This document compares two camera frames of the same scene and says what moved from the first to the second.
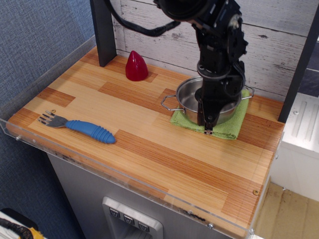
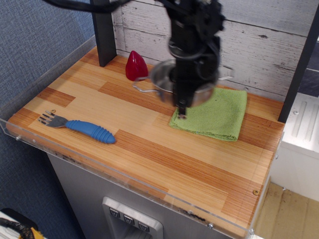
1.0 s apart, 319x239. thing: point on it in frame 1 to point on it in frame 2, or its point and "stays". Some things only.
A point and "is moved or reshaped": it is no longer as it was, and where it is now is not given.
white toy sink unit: x=296 y=168 stays
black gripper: x=223 y=80 to x=194 y=63
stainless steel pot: x=185 y=100 is moved or reshaped
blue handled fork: x=53 y=120 stays
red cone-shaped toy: x=136 y=69 stays
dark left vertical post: x=102 y=17 stays
